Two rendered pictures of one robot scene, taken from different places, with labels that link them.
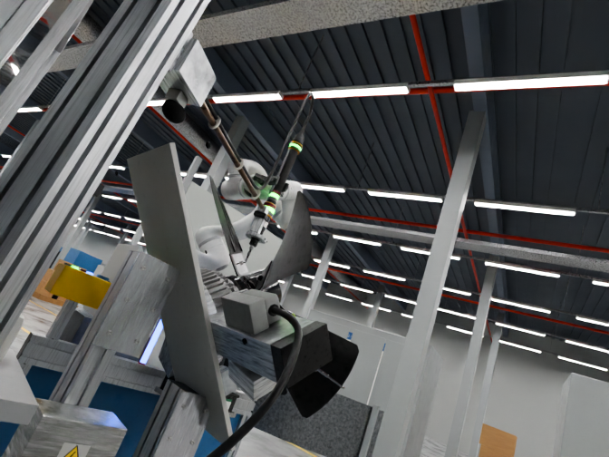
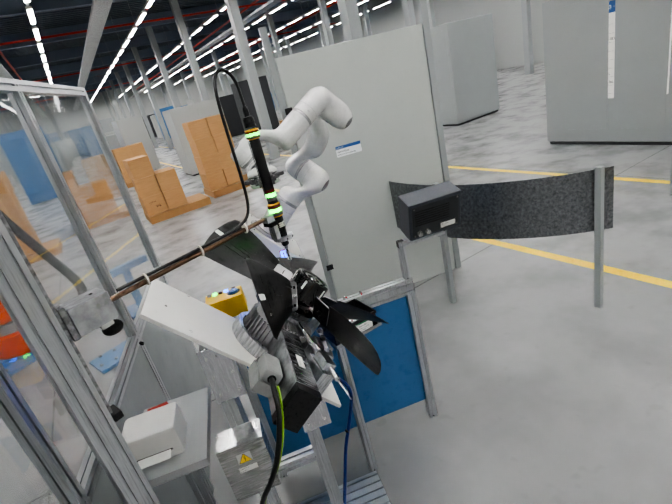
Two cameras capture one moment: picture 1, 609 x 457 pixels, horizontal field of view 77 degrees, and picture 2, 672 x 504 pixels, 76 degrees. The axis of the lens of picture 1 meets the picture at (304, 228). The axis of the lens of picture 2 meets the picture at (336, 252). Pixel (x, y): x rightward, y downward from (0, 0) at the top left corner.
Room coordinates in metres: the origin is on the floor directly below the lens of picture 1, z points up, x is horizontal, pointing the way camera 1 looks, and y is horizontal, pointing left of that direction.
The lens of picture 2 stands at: (0.07, -0.67, 1.82)
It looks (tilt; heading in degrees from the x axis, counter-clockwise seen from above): 22 degrees down; 29
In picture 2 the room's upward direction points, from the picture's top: 14 degrees counter-clockwise
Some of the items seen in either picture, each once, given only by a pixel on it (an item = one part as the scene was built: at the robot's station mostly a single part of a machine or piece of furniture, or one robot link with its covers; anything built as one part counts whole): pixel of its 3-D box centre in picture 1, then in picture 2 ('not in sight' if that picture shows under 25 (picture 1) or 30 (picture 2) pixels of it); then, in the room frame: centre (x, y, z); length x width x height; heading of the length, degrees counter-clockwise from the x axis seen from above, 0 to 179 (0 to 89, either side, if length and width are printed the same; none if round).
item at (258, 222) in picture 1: (260, 224); (277, 226); (1.19, 0.14, 1.41); 0.09 x 0.07 x 0.10; 164
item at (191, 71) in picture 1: (181, 68); (86, 312); (0.59, 0.31, 1.45); 0.10 x 0.07 x 0.08; 164
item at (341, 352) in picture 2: not in sight; (356, 407); (1.40, 0.16, 0.40); 0.03 x 0.03 x 0.80; 54
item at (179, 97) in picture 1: (175, 108); (111, 325); (0.63, 0.30, 1.39); 0.05 x 0.04 x 0.05; 164
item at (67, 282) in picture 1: (80, 288); (227, 305); (1.29, 0.59, 1.02); 0.16 x 0.10 x 0.11; 129
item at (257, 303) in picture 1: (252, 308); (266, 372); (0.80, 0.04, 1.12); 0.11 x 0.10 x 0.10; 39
